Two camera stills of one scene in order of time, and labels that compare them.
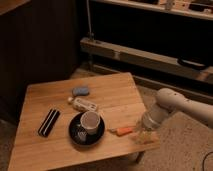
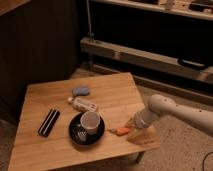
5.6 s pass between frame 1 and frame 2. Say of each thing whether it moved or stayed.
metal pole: stayed
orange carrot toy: stayed
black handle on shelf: stayed
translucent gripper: moved
